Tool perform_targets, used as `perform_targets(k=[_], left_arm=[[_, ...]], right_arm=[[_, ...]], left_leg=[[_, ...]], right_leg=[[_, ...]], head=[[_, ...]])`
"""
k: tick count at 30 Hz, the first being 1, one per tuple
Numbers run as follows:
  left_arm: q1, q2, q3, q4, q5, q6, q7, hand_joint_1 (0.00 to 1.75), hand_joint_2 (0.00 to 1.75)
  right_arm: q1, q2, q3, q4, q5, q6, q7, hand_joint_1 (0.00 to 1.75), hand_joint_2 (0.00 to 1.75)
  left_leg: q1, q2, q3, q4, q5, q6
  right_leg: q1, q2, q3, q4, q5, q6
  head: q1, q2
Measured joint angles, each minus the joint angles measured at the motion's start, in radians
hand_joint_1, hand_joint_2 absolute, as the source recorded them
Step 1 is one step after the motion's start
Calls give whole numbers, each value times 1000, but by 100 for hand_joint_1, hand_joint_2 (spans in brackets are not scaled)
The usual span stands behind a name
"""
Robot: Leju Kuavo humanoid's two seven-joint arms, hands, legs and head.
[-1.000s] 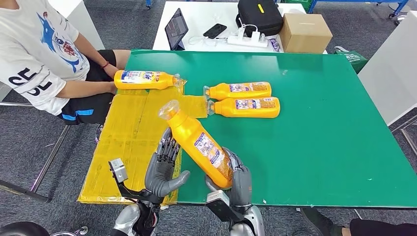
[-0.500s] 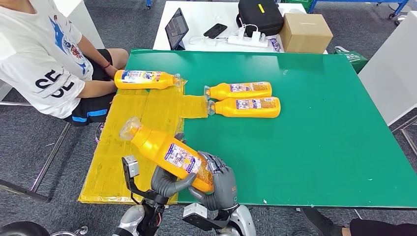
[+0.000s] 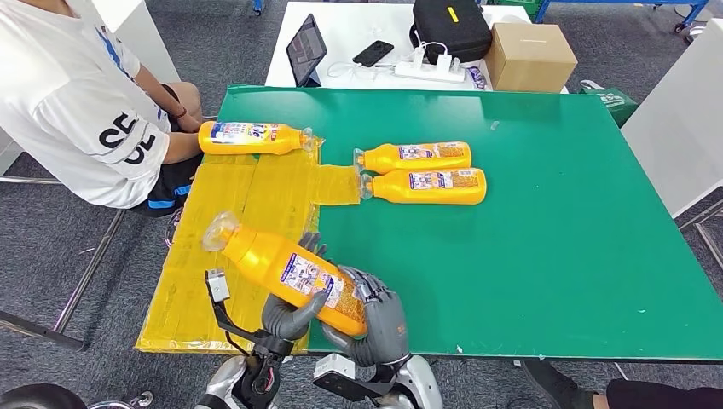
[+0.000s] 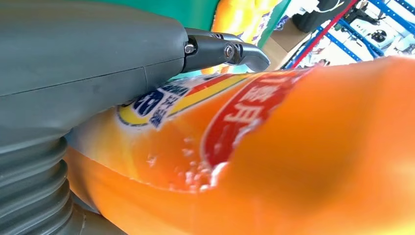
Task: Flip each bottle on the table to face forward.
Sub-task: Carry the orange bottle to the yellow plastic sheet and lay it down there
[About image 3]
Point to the black round object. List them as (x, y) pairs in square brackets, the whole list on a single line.
[(39, 399)]

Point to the metal chair frame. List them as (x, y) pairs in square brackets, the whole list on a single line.
[(86, 276)]

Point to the yellow taped cardboard sheet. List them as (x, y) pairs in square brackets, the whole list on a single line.
[(226, 192)]

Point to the green shopping bag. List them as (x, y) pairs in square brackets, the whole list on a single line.
[(611, 104)]

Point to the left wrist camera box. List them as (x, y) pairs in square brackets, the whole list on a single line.
[(218, 285)]

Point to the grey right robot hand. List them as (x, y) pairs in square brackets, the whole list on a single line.
[(387, 333)]

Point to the purple snack wrapper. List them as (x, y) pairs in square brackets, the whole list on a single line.
[(477, 78)]

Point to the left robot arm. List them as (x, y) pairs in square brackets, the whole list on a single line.
[(265, 378)]

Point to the green plastic crate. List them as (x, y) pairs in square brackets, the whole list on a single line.
[(512, 2)]

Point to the brown cardboard box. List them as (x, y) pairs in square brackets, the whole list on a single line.
[(529, 56)]

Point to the grey metal table frame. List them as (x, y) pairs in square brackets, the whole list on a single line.
[(709, 246)]

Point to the silver caster wheel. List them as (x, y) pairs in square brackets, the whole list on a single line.
[(141, 399)]

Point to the black carrying case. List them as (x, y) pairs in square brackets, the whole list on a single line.
[(450, 34)]

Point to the white side table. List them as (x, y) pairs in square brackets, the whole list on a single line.
[(682, 124)]

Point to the orange detergent bottle clear cap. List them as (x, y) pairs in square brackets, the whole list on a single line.
[(384, 161), (248, 145), (271, 265), (429, 195)]

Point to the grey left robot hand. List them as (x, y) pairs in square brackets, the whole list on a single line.
[(288, 324)]

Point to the long white table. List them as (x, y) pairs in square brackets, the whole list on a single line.
[(350, 28)]

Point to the white cabinet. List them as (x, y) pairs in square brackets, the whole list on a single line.
[(147, 39)]

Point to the black smartphone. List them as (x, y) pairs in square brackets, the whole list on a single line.
[(373, 53)]

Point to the person's left hand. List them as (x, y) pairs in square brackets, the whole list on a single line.
[(191, 124)]

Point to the white charger plug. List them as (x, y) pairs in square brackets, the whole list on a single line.
[(418, 57), (443, 63)]

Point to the white power strip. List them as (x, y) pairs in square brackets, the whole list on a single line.
[(427, 74)]

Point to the black tablet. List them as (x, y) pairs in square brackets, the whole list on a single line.
[(305, 51)]

